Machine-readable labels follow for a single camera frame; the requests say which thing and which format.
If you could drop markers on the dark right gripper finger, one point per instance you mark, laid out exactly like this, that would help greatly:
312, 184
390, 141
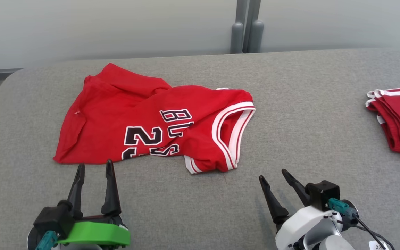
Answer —
274, 205
299, 189

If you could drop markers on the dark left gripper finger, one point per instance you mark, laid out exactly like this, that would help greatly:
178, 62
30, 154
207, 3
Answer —
111, 198
77, 194

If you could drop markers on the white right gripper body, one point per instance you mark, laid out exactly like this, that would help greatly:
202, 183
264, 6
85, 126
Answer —
300, 225

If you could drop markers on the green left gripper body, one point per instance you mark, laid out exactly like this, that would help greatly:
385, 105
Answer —
96, 234

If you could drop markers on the red Bulls basketball jersey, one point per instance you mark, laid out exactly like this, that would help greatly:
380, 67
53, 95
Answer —
116, 114

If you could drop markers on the small white paper label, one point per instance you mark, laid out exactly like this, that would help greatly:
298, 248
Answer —
378, 246

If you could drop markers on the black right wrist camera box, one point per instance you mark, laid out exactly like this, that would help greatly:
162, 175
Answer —
323, 194

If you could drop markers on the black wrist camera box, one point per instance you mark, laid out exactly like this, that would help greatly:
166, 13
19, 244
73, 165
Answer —
52, 220
323, 194

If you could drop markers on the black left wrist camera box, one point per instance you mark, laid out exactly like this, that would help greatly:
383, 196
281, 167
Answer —
52, 220

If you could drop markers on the grey partition post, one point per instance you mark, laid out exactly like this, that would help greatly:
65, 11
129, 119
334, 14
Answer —
236, 38
257, 34

